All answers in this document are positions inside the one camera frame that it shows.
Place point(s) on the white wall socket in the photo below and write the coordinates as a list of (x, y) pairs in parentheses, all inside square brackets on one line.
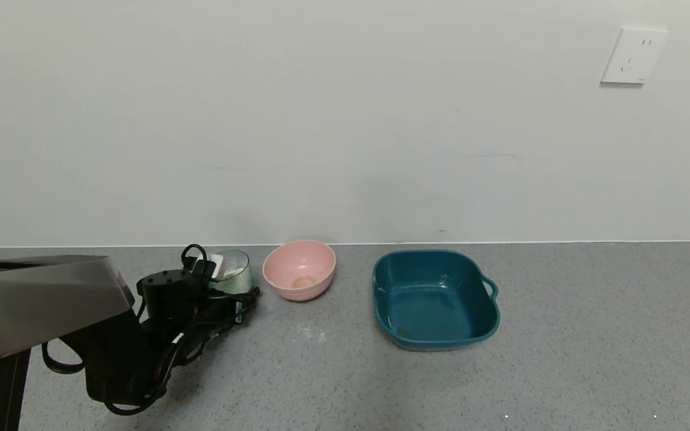
[(633, 55)]

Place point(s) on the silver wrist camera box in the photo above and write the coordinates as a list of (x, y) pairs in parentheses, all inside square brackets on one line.
[(218, 265)]

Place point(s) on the spilled white powder specks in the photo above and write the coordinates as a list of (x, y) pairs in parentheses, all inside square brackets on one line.
[(315, 335)]

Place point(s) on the left robot arm silver black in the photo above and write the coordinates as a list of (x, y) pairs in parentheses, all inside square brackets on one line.
[(33, 305)]

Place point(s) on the pink ribbed bowl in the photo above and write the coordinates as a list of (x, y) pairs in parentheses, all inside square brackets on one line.
[(300, 269)]

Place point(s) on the clear ribbed plastic cup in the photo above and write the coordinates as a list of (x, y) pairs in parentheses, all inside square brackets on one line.
[(238, 269)]

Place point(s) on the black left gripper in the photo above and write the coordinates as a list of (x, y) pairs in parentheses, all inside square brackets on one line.
[(238, 311)]

